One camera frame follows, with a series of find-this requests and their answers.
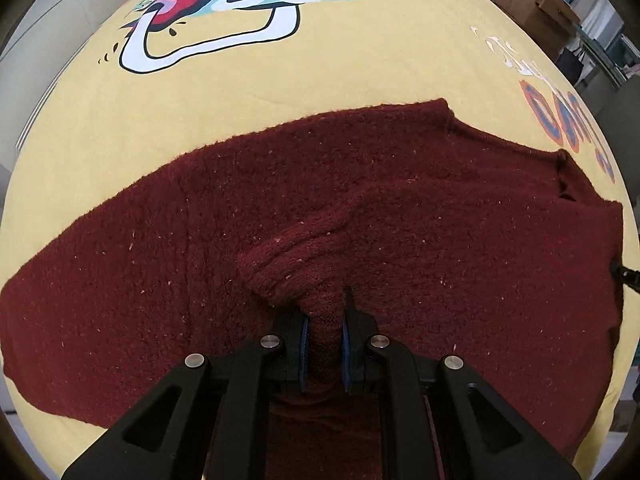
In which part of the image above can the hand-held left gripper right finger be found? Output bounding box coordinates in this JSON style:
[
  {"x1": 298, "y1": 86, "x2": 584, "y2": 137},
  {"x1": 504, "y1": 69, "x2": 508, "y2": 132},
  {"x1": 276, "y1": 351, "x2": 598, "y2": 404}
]
[{"x1": 341, "y1": 287, "x2": 583, "y2": 480}]

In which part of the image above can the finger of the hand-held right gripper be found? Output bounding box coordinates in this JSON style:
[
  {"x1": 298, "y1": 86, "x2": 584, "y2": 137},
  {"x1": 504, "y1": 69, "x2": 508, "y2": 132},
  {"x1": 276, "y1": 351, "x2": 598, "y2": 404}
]
[{"x1": 610, "y1": 257, "x2": 640, "y2": 293}]

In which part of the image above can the maroon knit sweater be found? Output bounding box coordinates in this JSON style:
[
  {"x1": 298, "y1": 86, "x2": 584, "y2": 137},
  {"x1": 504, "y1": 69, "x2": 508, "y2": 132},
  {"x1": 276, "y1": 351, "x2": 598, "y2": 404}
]
[{"x1": 0, "y1": 99, "x2": 626, "y2": 480}]

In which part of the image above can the black bag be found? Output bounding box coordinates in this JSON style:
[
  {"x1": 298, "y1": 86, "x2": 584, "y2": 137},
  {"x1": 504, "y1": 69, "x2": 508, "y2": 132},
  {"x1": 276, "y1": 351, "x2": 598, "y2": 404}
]
[{"x1": 555, "y1": 45, "x2": 596, "y2": 86}]

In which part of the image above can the brown cardboard box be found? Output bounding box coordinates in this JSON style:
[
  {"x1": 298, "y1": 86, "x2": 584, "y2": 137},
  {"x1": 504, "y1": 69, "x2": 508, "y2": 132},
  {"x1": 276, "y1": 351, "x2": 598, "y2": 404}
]
[{"x1": 492, "y1": 0, "x2": 583, "y2": 58}]

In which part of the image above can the white wardrobe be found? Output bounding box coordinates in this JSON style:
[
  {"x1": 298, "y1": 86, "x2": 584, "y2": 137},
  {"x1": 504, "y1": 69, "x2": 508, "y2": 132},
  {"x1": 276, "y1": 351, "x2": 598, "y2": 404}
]
[{"x1": 0, "y1": 0, "x2": 166, "y2": 171}]

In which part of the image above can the yellow dinosaur print blanket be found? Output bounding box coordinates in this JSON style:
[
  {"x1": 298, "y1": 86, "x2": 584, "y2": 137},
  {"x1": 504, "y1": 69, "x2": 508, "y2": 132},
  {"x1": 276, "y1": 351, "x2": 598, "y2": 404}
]
[{"x1": 0, "y1": 0, "x2": 636, "y2": 480}]

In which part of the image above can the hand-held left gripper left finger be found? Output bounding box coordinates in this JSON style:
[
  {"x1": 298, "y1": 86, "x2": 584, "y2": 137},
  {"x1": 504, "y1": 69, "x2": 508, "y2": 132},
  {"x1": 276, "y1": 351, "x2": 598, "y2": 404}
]
[{"x1": 60, "y1": 310, "x2": 308, "y2": 480}]

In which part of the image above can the teal shelf frame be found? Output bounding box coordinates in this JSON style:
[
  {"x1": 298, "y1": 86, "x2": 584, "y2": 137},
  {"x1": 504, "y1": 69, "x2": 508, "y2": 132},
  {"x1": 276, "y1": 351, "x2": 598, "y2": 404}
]
[{"x1": 580, "y1": 0, "x2": 640, "y2": 91}]

